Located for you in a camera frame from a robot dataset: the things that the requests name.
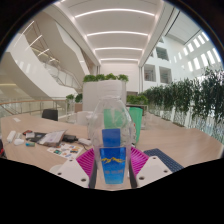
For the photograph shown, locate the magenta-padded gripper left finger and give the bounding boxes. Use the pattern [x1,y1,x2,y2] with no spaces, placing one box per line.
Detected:
[54,147,99,189]

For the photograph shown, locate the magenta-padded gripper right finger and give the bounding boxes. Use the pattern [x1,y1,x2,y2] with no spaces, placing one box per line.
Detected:
[128,146,173,188]

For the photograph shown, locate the clear water bottle blue label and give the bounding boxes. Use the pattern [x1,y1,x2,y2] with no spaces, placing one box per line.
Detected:
[87,95,138,190]

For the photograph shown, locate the dark blue keyboard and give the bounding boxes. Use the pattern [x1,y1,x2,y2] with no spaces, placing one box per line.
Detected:
[143,148,185,173]

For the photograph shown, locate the colourful sticker sheet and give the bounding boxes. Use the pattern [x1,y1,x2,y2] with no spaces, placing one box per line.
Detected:
[46,142,84,160]

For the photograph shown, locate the dark notebook with white paper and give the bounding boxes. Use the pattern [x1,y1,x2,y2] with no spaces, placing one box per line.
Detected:
[29,129,79,148]

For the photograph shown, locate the green tote bag cat print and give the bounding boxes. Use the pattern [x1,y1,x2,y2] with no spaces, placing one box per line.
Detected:
[103,106,144,146]

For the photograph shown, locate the black office chair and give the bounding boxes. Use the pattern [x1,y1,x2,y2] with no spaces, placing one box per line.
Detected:
[41,108,59,122]

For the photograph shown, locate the wooden shelf with green plants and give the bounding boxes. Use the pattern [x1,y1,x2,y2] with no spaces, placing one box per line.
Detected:
[126,94,149,108]

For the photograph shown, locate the small green potted plants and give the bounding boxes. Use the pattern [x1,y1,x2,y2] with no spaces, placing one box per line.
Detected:
[65,94,83,104]

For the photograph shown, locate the white planter cabinet with plants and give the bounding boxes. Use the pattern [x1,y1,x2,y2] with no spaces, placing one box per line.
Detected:
[82,73,130,113]

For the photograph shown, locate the ceiling light strips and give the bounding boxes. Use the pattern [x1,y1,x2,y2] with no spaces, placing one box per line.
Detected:
[74,8,156,63]

